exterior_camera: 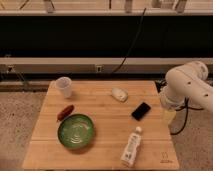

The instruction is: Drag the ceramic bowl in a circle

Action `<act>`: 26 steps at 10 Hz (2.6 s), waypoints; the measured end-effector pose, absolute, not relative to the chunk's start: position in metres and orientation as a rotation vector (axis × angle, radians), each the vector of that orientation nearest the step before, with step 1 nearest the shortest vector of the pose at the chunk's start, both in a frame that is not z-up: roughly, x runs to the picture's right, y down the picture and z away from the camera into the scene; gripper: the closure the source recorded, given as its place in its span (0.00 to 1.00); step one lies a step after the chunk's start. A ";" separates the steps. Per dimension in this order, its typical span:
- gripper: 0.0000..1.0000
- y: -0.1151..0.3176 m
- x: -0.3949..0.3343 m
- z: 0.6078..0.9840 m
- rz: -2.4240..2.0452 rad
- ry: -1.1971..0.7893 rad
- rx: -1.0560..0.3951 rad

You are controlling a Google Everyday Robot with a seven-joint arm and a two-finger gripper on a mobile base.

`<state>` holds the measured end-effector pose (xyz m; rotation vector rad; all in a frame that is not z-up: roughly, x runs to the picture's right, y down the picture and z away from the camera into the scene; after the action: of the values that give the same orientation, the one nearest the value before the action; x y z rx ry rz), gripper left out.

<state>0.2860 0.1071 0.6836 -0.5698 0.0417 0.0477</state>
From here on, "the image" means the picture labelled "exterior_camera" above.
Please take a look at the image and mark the green ceramic bowl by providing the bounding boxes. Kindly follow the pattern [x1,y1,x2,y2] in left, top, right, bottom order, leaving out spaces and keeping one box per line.
[57,114,95,150]

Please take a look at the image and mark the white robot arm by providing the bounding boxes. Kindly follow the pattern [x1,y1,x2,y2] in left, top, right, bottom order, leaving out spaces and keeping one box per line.
[159,61,213,124]

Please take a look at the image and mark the black smartphone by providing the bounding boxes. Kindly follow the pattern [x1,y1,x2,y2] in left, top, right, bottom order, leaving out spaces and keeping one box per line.
[131,102,151,121]

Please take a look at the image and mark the white computer mouse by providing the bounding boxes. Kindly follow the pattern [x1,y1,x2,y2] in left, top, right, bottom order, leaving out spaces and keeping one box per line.
[111,88,128,102]

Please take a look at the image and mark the white plastic bottle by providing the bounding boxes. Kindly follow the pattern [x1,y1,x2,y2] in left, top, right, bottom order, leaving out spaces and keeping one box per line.
[121,127,142,167]

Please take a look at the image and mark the brown sausage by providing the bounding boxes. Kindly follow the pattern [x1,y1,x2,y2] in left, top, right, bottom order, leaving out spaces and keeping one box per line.
[57,105,74,121]

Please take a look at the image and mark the clear plastic cup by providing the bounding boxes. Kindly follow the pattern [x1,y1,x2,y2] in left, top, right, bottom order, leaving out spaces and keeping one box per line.
[55,77,72,98]

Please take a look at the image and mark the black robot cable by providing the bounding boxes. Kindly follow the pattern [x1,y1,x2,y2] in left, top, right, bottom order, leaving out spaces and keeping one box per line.
[170,97,204,136]

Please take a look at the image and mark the black hanging cable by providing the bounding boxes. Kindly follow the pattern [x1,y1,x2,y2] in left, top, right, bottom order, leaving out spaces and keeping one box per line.
[110,7,148,75]

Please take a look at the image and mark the white wall outlet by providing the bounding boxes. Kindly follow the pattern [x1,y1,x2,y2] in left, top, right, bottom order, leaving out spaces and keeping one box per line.
[96,65,102,73]

